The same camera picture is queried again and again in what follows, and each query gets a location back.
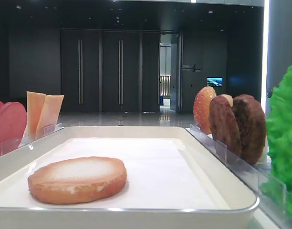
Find sesame top bun slice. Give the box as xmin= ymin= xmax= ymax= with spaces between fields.
xmin=193 ymin=86 xmax=216 ymax=135

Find orange cheese slice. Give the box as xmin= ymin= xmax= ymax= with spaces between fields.
xmin=35 ymin=95 xmax=64 ymax=140
xmin=26 ymin=91 xmax=46 ymax=135

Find clear acrylic rack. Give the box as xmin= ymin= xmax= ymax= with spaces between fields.
xmin=0 ymin=123 xmax=63 ymax=156
xmin=188 ymin=124 xmax=292 ymax=229

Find inner orange cheese slice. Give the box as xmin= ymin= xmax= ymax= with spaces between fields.
xmin=35 ymin=95 xmax=64 ymax=140

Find bottom bun slice in tray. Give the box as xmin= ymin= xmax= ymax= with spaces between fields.
xmin=28 ymin=156 xmax=127 ymax=205

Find outer orange cheese slice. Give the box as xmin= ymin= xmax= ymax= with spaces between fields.
xmin=26 ymin=91 xmax=46 ymax=135

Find outer brown meat patty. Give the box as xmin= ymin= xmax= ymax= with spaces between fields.
xmin=232 ymin=94 xmax=267 ymax=165

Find plain bun slice right rack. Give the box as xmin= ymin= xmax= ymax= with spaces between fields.
xmin=222 ymin=94 xmax=233 ymax=107

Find white rectangular metal tray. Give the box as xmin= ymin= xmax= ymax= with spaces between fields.
xmin=0 ymin=126 xmax=260 ymax=229

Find clear acrylic right rack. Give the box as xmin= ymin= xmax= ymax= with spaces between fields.
xmin=188 ymin=124 xmax=292 ymax=229

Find clear acrylic left rack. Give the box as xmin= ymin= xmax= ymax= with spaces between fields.
xmin=0 ymin=123 xmax=63 ymax=156

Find inner brown meat patty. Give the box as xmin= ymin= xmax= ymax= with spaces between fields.
xmin=209 ymin=95 xmax=241 ymax=156

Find brown meat patty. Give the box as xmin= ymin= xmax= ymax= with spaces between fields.
xmin=232 ymin=94 xmax=267 ymax=165
xmin=209 ymin=95 xmax=241 ymax=156

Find dark double doors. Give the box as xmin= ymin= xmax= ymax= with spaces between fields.
xmin=61 ymin=29 xmax=160 ymax=112

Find green lettuce leaf in rack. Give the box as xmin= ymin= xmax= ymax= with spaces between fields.
xmin=261 ymin=65 xmax=292 ymax=221

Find small wall screen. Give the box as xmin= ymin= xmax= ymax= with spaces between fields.
xmin=207 ymin=77 xmax=222 ymax=87

